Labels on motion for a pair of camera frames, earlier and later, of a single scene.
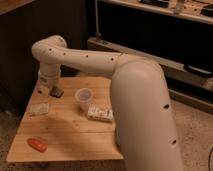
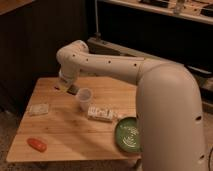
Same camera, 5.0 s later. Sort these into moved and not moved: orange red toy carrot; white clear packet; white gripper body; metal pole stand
Moved: white gripper body
Not moved: white clear packet; orange red toy carrot; metal pole stand
